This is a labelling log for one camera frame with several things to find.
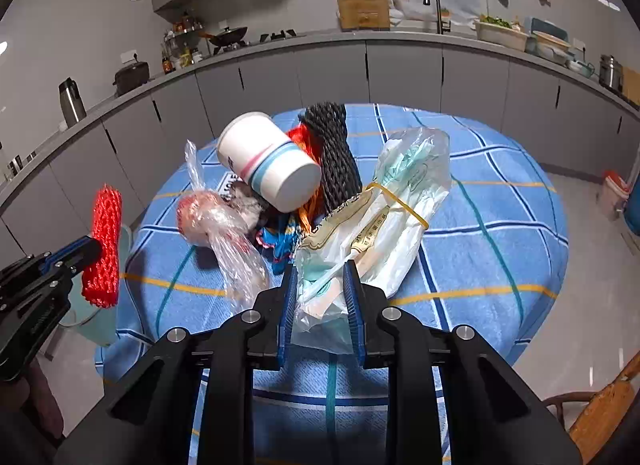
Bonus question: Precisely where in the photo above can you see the teal plastic bin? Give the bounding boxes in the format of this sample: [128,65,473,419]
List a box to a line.
[59,225,136,347]

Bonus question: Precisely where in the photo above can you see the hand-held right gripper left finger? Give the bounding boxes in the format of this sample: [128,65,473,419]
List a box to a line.
[55,262,301,465]

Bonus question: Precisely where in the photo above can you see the red foam fruit net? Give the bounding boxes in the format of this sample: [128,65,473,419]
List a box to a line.
[80,184,123,308]

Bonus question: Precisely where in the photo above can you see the black foam fruit net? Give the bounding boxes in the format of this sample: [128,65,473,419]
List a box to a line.
[298,102,363,218]

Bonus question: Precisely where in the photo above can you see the steel thermos jug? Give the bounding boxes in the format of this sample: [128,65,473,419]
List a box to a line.
[58,78,87,128]

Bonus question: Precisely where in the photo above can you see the black cooking pot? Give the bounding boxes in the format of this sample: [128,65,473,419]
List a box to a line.
[112,60,151,96]

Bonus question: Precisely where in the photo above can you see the grey lower kitchen cabinets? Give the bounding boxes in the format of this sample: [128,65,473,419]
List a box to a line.
[0,38,640,266]

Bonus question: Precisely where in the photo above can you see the white paper cup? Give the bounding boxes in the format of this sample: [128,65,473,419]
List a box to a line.
[217,112,322,213]

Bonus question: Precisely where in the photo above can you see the corner spice rack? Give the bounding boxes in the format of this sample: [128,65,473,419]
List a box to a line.
[161,10,206,71]

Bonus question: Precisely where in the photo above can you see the grey wrapper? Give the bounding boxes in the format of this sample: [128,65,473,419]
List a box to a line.
[227,182,271,226]

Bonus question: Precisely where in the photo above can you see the orange-red plastic net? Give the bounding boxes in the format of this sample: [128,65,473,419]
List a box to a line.
[286,124,326,231]

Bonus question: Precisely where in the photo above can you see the clear bag of face masks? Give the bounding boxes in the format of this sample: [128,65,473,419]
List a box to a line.
[290,126,452,353]

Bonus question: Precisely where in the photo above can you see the blue checked tablecloth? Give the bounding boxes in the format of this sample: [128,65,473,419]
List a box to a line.
[94,104,571,465]

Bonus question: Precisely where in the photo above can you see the wooden chair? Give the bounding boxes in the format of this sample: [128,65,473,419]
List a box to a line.
[542,350,640,451]

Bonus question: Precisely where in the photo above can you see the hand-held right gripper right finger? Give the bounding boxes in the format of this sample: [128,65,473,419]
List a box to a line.
[342,260,583,465]

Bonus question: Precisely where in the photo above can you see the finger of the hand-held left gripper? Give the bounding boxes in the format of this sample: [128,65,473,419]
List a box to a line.
[42,236,103,276]

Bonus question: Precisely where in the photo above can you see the gas stove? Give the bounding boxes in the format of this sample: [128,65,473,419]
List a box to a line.
[215,30,301,51]

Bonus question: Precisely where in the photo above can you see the black wok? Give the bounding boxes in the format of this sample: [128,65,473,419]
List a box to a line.
[200,26,248,48]

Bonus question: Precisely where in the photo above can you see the blue plastic barrel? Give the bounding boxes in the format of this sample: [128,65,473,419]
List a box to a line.
[625,190,640,236]

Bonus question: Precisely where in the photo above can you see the black kitchen faucet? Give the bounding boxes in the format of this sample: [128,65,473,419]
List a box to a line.
[424,0,451,35]

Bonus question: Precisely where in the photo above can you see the blue board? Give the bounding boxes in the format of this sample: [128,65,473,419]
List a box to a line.
[530,18,568,41]

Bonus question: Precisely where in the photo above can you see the clear bag with pink contents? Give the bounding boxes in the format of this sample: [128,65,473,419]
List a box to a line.
[176,139,271,311]

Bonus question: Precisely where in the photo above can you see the red and white bucket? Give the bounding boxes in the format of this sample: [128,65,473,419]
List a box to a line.
[597,170,632,221]

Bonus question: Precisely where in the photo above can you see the beige plastic basin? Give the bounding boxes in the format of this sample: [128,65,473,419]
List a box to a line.
[531,30,572,63]

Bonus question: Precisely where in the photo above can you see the white basin with greens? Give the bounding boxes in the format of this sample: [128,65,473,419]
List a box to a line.
[474,15,531,52]

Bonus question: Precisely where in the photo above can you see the steel pot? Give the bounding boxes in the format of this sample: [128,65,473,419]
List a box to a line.
[599,54,625,91]

